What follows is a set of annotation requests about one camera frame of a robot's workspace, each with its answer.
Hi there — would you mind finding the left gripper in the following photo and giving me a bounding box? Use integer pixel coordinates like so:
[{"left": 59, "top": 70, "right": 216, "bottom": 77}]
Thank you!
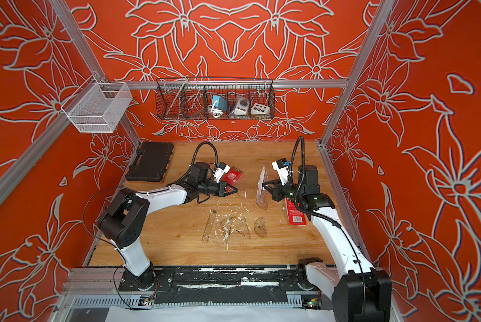
[{"left": 198, "top": 181, "right": 239, "bottom": 199}]

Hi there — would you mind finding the blue white box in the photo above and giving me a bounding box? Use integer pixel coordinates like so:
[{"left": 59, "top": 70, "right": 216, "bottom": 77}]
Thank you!
[{"left": 211, "top": 95, "right": 228, "bottom": 112}]

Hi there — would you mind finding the clear triangle ruler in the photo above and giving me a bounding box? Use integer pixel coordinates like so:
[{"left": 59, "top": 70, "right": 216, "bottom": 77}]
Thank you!
[{"left": 231, "top": 214, "right": 251, "bottom": 239}]

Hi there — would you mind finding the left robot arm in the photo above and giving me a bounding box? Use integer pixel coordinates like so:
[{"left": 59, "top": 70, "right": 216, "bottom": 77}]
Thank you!
[{"left": 98, "top": 142, "right": 238, "bottom": 290}]

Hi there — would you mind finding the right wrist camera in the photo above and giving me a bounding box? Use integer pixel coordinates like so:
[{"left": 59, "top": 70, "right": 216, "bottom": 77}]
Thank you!
[{"left": 272, "top": 158, "right": 290, "bottom": 185}]

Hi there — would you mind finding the white mesh basket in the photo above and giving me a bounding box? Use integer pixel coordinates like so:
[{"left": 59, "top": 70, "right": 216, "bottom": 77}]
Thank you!
[{"left": 62, "top": 83, "right": 133, "bottom": 134}]

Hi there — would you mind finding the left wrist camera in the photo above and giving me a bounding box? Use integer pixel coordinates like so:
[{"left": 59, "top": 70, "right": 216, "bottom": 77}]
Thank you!
[{"left": 214, "top": 162, "right": 231, "bottom": 182}]

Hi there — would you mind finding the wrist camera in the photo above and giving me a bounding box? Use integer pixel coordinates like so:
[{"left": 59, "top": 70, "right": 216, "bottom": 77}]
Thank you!
[
  {"left": 272, "top": 158, "right": 290, "bottom": 185},
  {"left": 214, "top": 162, "right": 231, "bottom": 182}
]

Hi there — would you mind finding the clear protractor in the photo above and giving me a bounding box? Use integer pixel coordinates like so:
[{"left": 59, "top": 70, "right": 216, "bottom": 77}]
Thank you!
[
  {"left": 253, "top": 217, "right": 267, "bottom": 238},
  {"left": 256, "top": 200, "right": 269, "bottom": 211}
]

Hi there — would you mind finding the white grey device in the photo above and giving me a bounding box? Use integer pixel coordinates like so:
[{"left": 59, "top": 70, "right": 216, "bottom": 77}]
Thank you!
[{"left": 229, "top": 96, "right": 250, "bottom": 117}]

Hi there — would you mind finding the black wire basket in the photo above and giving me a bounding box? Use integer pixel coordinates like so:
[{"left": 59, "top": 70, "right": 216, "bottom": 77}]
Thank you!
[{"left": 155, "top": 76, "right": 276, "bottom": 121}]

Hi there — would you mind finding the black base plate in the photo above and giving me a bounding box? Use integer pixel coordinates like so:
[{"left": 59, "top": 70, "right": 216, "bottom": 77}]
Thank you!
[{"left": 114, "top": 265, "right": 325, "bottom": 309}]

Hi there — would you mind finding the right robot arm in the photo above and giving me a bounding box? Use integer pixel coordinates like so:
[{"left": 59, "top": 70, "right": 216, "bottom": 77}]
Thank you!
[{"left": 261, "top": 137, "right": 392, "bottom": 321}]

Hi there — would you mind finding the black tool case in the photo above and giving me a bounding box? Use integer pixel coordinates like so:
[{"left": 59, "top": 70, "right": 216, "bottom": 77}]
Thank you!
[{"left": 125, "top": 141, "right": 174, "bottom": 182}]

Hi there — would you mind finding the white dotted cube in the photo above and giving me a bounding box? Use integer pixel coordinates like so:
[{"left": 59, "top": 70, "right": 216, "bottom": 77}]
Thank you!
[{"left": 251, "top": 103, "right": 270, "bottom": 118}]

